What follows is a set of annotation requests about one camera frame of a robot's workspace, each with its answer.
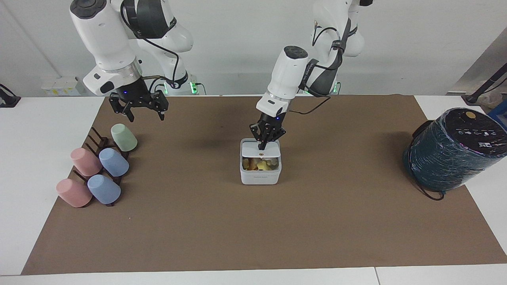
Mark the green plastic cup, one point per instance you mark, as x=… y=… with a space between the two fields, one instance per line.
x=124 y=137

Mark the pink plastic cup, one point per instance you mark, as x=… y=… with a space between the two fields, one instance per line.
x=73 y=193
x=85 y=161

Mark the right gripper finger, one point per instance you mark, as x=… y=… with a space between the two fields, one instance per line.
x=127 y=110
x=160 y=103

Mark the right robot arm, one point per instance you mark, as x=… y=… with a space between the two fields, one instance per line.
x=103 y=41

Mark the blue plastic cup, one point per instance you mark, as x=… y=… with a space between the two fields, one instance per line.
x=114 y=162
x=103 y=190

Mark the black film-wrapped cylinder appliance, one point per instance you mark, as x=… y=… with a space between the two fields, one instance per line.
x=451 y=152

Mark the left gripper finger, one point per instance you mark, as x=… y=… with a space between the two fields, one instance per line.
x=274 y=135
x=258 y=136

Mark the yellow food scraps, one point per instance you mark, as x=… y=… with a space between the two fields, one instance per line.
x=259 y=164

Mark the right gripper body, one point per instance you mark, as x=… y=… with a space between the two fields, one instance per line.
x=132 y=92

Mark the dark wooden cup rack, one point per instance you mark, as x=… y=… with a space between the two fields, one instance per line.
x=99 y=139

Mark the black stand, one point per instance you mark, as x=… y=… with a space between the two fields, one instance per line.
x=8 y=99
x=485 y=87

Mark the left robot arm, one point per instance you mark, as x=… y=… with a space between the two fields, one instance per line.
x=287 y=73

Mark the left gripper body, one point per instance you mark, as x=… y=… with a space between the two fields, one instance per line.
x=272 y=119

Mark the white food storage box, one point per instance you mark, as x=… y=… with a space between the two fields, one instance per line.
x=259 y=174

